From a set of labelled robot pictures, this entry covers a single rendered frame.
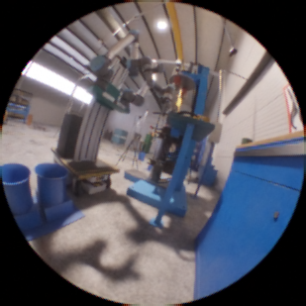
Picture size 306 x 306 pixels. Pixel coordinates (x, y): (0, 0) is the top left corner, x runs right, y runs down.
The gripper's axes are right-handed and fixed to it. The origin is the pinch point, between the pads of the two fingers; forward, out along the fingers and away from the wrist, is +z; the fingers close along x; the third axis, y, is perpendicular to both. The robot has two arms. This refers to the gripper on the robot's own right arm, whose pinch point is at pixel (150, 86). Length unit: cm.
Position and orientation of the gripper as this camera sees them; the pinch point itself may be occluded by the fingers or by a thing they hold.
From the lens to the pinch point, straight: 86.5
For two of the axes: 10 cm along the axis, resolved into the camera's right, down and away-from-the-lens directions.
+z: 1.3, 9.9, 0.8
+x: -2.0, 1.1, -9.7
